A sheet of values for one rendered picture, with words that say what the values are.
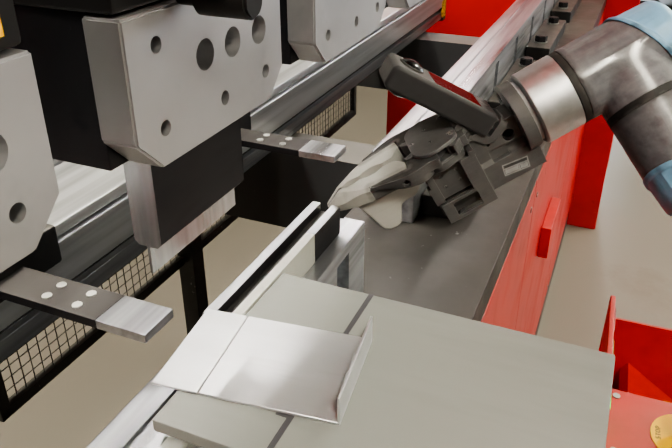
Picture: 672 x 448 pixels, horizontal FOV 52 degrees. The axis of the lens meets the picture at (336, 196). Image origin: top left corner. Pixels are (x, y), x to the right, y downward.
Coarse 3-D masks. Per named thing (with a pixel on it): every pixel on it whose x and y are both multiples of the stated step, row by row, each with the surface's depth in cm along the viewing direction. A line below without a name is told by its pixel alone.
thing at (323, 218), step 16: (320, 208) 70; (336, 208) 68; (304, 224) 67; (320, 224) 65; (336, 224) 69; (288, 240) 64; (320, 240) 65; (272, 256) 61; (256, 272) 59; (240, 288) 57; (224, 304) 55
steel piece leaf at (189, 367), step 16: (208, 320) 52; (224, 320) 52; (240, 320) 52; (192, 336) 50; (208, 336) 50; (224, 336) 50; (176, 352) 49; (192, 352) 49; (208, 352) 49; (176, 368) 47; (192, 368) 47; (208, 368) 47; (160, 384) 46; (176, 384) 46; (192, 384) 46
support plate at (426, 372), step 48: (288, 288) 56; (336, 288) 56; (384, 336) 51; (432, 336) 51; (480, 336) 51; (528, 336) 51; (384, 384) 46; (432, 384) 46; (480, 384) 46; (528, 384) 46; (576, 384) 46; (192, 432) 42; (240, 432) 42; (288, 432) 42; (336, 432) 42; (384, 432) 42; (432, 432) 42; (480, 432) 42; (528, 432) 42; (576, 432) 42
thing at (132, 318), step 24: (48, 240) 60; (24, 264) 58; (48, 264) 61; (0, 288) 55; (24, 288) 55; (48, 288) 55; (72, 288) 55; (96, 288) 55; (48, 312) 54; (72, 312) 52; (96, 312) 52; (120, 312) 52; (144, 312) 52; (168, 312) 52; (144, 336) 50
